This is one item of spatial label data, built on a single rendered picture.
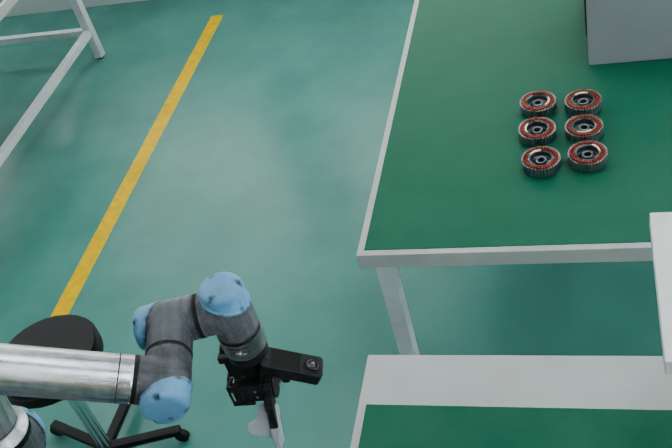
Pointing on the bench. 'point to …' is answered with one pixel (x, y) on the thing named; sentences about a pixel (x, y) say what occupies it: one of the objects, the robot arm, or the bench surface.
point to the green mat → (513, 427)
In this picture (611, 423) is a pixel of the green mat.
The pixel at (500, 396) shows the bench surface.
